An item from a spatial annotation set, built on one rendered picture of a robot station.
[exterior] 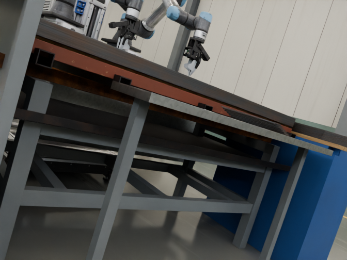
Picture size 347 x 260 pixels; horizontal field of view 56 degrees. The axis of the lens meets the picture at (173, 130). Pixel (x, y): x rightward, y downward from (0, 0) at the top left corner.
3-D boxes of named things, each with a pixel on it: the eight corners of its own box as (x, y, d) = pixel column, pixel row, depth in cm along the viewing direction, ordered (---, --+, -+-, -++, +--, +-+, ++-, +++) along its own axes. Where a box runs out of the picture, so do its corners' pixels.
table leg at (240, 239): (245, 248, 204) (280, 146, 198) (239, 248, 200) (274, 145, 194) (237, 243, 208) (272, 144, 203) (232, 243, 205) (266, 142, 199)
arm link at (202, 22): (207, 16, 191) (216, 15, 184) (201, 34, 192) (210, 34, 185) (196, 11, 187) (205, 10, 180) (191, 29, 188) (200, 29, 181)
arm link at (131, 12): (131, 7, 180) (124, 7, 186) (128, 15, 180) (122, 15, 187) (142, 13, 185) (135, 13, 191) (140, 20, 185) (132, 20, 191)
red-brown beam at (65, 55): (289, 136, 200) (293, 127, 199) (27, 51, 102) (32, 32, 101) (277, 132, 207) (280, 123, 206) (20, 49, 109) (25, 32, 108)
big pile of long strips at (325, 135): (365, 154, 206) (368, 145, 205) (338, 144, 181) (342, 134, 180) (265, 124, 267) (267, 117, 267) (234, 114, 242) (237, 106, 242)
